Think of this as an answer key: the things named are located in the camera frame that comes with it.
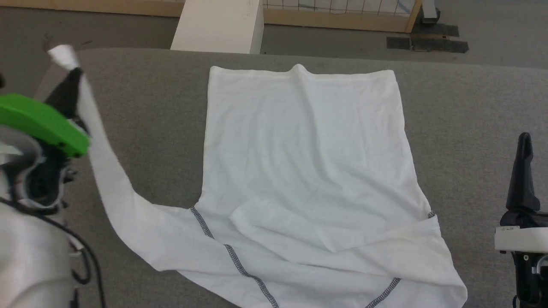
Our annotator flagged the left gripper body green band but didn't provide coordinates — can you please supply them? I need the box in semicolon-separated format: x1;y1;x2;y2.
0;94;91;214

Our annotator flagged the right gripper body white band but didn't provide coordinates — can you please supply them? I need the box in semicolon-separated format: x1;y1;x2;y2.
494;208;548;308

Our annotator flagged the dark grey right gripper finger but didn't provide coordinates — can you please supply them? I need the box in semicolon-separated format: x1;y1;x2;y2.
506;132;541;213

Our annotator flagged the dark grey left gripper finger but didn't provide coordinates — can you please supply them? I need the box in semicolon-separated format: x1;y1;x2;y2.
45;67;84;122

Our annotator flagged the white long-sleeve garment grey stitching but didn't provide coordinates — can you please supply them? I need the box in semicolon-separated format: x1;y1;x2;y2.
47;44;468;308

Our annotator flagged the black floor tape patch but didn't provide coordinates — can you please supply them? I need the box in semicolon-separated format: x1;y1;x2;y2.
411;38;469;54

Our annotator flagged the white box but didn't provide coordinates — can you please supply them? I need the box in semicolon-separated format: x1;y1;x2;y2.
170;0;265;55

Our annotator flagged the grey metal stand foot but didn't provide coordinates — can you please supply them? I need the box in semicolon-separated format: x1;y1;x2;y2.
421;0;441;24

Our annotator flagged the wooden frame with wire mesh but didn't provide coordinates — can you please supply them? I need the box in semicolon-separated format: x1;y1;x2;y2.
262;0;422;33

